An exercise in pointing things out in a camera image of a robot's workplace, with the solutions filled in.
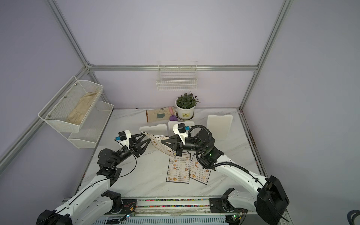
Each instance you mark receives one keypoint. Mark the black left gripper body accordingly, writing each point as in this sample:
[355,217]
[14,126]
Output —
[131,147]

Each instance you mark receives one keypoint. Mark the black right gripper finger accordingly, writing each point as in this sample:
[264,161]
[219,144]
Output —
[177,149]
[171,141]

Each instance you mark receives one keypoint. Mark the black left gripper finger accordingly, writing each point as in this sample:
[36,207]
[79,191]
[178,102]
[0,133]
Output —
[141,147]
[137,138]

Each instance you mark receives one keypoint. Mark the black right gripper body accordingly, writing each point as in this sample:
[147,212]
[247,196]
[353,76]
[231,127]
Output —
[191,145]

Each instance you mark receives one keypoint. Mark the dim sum menu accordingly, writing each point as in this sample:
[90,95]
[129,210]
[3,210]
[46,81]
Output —
[198,173]
[156,142]
[179,169]

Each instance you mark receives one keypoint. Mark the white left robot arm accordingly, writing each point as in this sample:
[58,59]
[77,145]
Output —
[96,199]

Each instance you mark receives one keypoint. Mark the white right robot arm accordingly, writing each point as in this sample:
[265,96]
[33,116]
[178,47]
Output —
[268,197]

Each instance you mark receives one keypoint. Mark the left white acrylic menu holder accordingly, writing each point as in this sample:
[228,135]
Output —
[160,130]

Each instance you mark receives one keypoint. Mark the purple silicone spatula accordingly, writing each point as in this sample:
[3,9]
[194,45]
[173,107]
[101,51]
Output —
[173,116]

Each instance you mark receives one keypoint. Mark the beige oven mitt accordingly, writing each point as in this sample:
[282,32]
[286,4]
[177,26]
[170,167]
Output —
[159,114]

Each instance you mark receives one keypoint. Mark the right white acrylic menu holder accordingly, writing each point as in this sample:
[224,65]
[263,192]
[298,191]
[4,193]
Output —
[219,126]

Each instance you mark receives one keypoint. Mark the potted green plant white pot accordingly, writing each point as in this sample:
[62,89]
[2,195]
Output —
[186,104]

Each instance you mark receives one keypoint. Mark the beige cloth in shelf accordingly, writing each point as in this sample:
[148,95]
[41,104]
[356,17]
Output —
[78,113]

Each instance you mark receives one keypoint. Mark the white two-tier mesh shelf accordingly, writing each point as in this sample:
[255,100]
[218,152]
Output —
[88,133]

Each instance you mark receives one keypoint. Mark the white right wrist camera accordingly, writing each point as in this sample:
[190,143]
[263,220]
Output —
[181,129]

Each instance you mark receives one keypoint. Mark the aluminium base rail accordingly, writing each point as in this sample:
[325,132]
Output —
[168,211]

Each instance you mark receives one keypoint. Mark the white wire wall basket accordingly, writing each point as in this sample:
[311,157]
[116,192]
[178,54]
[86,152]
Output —
[176,75]

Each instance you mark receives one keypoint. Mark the aluminium frame profiles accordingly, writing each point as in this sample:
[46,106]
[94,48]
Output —
[89,69]

